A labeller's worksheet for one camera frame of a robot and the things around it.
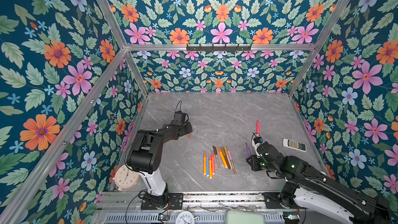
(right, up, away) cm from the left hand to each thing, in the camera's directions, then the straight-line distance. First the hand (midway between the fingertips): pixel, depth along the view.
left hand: (191, 126), depth 99 cm
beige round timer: (-31, -24, -21) cm, 45 cm away
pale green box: (+23, -35, -32) cm, 53 cm away
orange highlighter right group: (+20, -17, -13) cm, 29 cm away
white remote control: (+63, -10, -8) cm, 65 cm away
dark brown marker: (+21, -15, -11) cm, 28 cm away
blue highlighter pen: (+11, -20, -15) cm, 27 cm away
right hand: (+32, -13, -23) cm, 41 cm away
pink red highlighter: (+44, 0, +1) cm, 44 cm away
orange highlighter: (+13, -20, -15) cm, 28 cm away
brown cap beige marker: (+16, -15, -11) cm, 24 cm away
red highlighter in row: (+14, -18, -14) cm, 27 cm away
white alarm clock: (+1, -36, -32) cm, 48 cm away
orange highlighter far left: (+9, -18, -14) cm, 25 cm away
